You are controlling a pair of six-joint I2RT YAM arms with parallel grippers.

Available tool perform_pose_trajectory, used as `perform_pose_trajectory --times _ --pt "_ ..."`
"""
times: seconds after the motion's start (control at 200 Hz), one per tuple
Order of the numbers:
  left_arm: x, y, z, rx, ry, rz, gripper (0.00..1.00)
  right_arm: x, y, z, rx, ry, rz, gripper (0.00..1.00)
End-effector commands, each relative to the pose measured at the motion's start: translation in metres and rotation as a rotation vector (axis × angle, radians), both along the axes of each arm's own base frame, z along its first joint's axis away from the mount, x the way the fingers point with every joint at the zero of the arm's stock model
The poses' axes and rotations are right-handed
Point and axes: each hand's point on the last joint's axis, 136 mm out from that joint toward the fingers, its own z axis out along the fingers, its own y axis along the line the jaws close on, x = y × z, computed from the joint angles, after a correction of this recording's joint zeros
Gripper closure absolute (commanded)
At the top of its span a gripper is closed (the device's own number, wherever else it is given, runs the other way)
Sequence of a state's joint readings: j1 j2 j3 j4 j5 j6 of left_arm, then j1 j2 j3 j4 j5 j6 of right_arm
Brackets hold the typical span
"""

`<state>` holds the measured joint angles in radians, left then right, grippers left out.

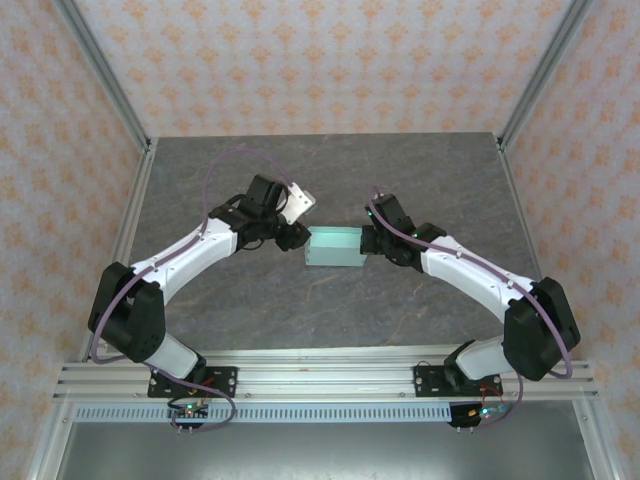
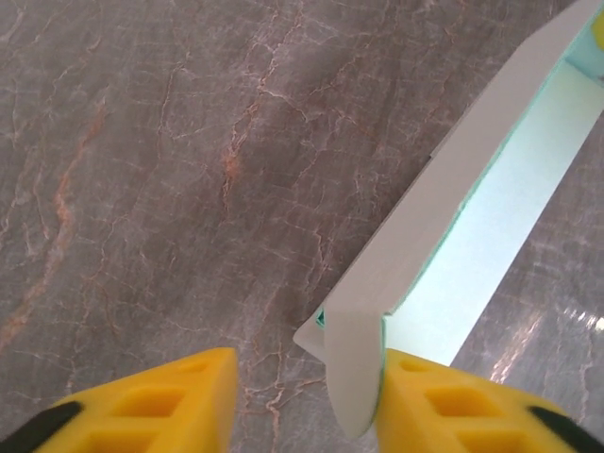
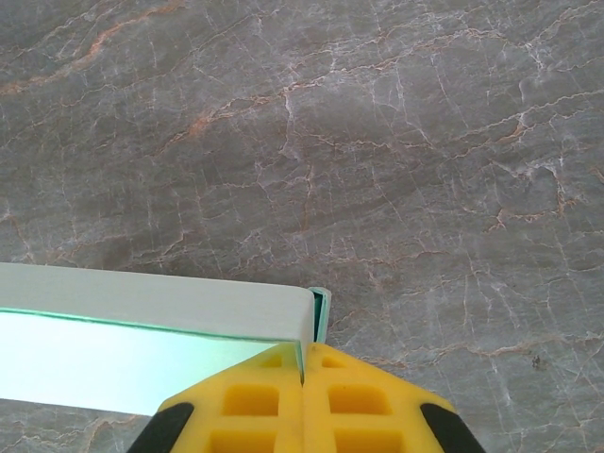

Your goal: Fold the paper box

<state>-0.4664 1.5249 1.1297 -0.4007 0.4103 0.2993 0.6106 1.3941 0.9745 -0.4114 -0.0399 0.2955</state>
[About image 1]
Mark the light teal paper box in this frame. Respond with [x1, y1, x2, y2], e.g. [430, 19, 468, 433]
[303, 224, 366, 269]

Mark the grey metal sheet panel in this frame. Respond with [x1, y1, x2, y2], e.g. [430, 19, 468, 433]
[54, 422, 601, 480]

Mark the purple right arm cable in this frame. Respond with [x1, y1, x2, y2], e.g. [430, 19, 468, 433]
[367, 185, 575, 431]

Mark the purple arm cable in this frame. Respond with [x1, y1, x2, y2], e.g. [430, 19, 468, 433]
[88, 148, 296, 435]
[367, 185, 575, 431]

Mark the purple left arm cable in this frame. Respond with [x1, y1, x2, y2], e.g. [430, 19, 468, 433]
[88, 148, 296, 435]

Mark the aluminium table side rail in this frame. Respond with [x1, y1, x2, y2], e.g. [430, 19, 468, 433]
[79, 137, 161, 362]
[497, 137, 571, 362]

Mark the aluminium mounting rail beam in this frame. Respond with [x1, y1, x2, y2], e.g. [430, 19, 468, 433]
[52, 349, 600, 401]

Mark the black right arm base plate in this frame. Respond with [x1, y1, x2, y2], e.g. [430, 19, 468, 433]
[413, 364, 504, 400]

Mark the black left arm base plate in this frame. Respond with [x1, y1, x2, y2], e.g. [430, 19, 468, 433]
[147, 365, 239, 400]

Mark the slotted grey cable duct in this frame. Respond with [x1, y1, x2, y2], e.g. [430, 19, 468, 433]
[73, 405, 454, 424]

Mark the black right board mount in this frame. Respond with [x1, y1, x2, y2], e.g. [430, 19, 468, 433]
[447, 402, 484, 430]

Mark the black board mount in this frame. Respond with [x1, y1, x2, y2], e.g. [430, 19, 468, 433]
[168, 398, 211, 432]
[447, 402, 484, 430]

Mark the aluminium frame post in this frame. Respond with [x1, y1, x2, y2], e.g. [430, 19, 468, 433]
[52, 0, 154, 154]
[497, 0, 599, 151]

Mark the black left board mount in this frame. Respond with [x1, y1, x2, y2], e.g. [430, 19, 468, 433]
[168, 398, 211, 432]

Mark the aluminium lower frame rail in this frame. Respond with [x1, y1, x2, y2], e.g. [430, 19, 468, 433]
[573, 399, 616, 480]
[27, 402, 76, 480]

